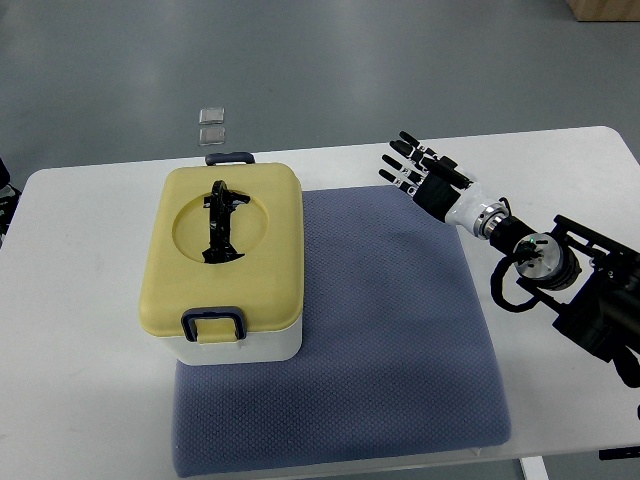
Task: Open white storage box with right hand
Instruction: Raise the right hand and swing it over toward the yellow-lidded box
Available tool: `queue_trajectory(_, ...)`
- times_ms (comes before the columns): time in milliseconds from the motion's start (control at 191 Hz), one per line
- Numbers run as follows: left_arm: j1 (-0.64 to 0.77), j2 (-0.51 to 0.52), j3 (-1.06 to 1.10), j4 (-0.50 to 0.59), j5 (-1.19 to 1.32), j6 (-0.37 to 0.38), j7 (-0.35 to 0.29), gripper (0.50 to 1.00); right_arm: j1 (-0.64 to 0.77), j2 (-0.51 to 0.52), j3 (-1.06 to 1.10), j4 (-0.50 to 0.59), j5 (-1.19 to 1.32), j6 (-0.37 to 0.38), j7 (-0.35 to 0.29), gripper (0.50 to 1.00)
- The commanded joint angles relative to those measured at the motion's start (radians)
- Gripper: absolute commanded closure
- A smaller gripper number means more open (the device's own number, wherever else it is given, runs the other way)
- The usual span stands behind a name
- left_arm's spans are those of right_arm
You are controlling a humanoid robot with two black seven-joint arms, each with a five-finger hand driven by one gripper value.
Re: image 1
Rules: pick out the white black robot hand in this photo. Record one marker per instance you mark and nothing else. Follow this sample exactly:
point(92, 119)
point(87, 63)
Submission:
point(437, 186)

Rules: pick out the yellow box lid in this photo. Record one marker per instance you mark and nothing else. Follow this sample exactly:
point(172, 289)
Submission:
point(267, 283)

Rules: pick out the black lid handle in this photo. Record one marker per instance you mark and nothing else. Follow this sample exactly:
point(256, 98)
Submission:
point(221, 203)

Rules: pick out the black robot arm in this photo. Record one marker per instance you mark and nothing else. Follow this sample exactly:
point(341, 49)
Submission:
point(589, 280)

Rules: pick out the white storage box base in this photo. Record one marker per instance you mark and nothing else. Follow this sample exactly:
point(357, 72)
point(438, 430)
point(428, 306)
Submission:
point(257, 347)

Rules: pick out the brown cardboard box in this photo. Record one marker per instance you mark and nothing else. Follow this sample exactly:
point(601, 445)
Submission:
point(605, 10)

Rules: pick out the blue grey fabric mat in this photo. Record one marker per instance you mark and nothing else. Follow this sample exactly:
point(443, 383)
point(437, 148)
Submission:
point(396, 357)

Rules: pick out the dark blue rear latch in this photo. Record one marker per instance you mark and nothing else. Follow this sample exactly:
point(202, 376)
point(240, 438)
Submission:
point(227, 158)

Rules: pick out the dark blue latch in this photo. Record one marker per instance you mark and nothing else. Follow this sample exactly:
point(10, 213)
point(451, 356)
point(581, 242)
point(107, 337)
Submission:
point(194, 319)
point(227, 158)

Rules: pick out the dark blue front latch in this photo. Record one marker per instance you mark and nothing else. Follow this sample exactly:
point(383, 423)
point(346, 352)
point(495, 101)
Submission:
point(194, 319)

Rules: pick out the white table leg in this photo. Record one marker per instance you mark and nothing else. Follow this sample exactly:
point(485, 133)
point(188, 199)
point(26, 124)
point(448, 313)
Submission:
point(533, 468)

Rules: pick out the black object at left edge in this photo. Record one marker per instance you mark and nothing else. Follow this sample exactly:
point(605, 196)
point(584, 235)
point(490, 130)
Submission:
point(9, 197)

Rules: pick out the black bracket under table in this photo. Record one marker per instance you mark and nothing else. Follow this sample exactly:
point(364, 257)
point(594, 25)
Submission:
point(619, 453)

